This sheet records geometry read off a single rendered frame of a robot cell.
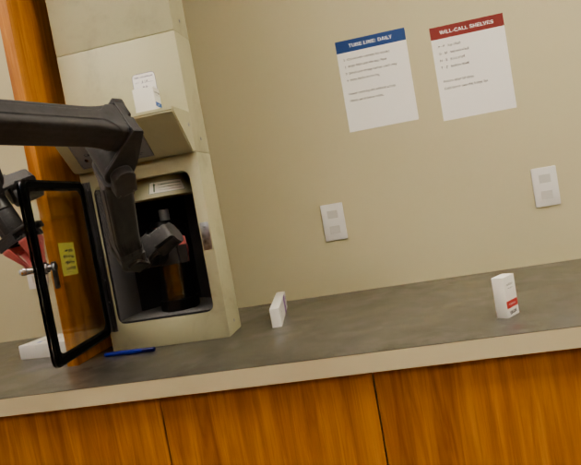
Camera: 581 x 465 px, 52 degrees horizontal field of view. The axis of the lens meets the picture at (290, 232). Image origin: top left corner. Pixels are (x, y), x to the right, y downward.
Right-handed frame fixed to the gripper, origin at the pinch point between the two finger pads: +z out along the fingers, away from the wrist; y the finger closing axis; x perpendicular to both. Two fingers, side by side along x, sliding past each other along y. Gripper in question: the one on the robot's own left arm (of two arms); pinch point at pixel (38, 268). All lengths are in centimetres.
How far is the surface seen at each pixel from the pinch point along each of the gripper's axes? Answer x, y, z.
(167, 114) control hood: -8.9, -41.8, -13.5
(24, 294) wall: -69, 45, -7
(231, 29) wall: -62, -64, -37
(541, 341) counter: 17, -81, 66
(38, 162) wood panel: -13.8, -8.0, -23.3
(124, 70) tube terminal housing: -21, -37, -32
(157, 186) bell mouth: -22.8, -26.9, -3.6
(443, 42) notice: -57, -114, 4
